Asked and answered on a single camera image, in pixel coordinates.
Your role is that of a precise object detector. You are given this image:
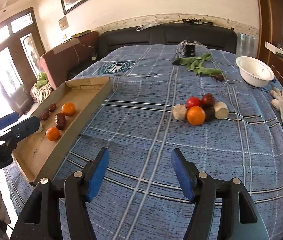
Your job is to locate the orange tangerine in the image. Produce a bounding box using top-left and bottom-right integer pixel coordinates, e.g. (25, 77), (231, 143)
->
(186, 106), (206, 126)
(45, 127), (60, 141)
(61, 102), (76, 116)

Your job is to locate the small dark red date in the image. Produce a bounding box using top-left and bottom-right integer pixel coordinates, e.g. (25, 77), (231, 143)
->
(48, 103), (57, 112)

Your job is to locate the large wrinkled red date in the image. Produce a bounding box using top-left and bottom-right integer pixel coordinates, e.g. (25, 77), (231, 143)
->
(55, 112), (66, 131)

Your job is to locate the red tomato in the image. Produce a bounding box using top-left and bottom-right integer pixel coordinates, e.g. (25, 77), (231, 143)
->
(186, 96), (202, 109)

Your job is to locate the dark red jujube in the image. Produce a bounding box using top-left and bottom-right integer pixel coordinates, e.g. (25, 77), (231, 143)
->
(201, 93), (216, 107)

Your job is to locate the brown cardboard tray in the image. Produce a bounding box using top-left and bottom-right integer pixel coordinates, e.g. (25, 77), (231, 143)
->
(13, 76), (112, 185)

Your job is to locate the dark purple fruit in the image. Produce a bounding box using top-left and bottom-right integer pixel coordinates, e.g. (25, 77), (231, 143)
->
(203, 106), (215, 122)

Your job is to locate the brown armchair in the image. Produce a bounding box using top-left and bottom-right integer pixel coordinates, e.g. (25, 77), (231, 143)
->
(39, 31), (99, 89)

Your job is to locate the blue plaid tablecloth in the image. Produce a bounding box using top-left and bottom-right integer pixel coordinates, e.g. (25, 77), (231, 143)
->
(4, 44), (283, 240)

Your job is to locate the dried date near leaves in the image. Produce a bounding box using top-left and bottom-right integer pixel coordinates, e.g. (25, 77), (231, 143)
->
(215, 74), (225, 81)

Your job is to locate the green leafy vegetable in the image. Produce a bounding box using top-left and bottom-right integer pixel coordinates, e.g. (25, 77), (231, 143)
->
(179, 54), (223, 76)

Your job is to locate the white bowl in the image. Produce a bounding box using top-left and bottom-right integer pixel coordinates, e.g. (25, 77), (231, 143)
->
(235, 56), (274, 88)

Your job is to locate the small black device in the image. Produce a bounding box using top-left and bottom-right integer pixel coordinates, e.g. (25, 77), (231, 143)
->
(182, 42), (196, 57)

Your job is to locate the clear glass jar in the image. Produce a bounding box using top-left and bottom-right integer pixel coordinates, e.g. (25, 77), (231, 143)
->
(236, 33), (258, 58)

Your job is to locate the black sofa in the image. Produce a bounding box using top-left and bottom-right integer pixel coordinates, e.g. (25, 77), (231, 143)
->
(66, 23), (239, 81)

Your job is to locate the white long box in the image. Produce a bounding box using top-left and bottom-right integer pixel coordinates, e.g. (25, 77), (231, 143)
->
(265, 41), (283, 54)

